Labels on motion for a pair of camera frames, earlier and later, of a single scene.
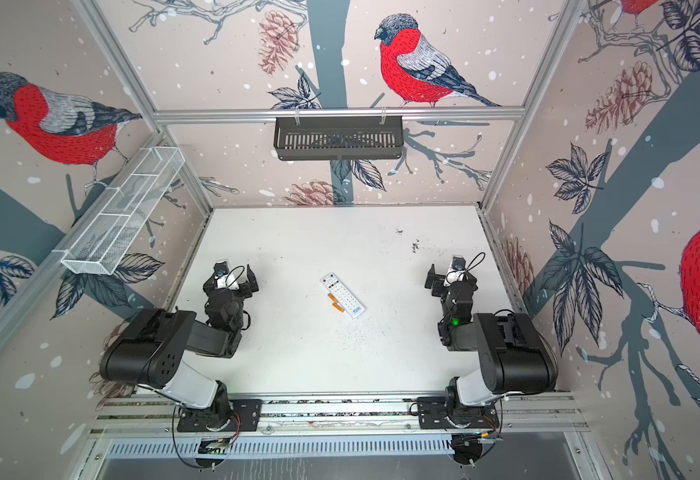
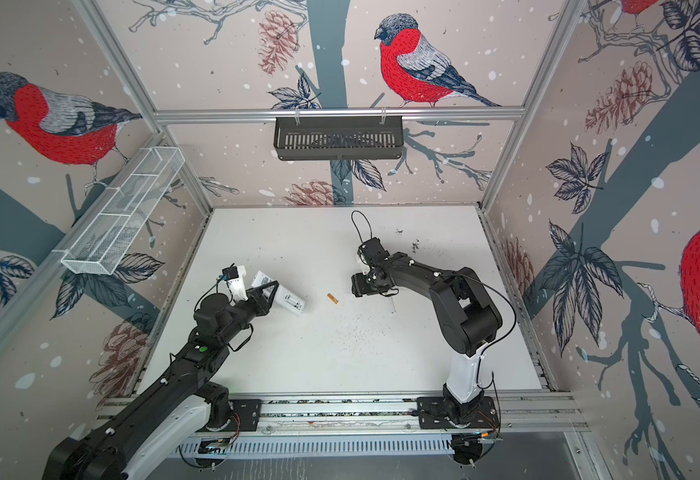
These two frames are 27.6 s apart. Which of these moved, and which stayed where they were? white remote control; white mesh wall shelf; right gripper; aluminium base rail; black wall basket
Moved: right gripper; white remote control
Stayed: aluminium base rail; black wall basket; white mesh wall shelf
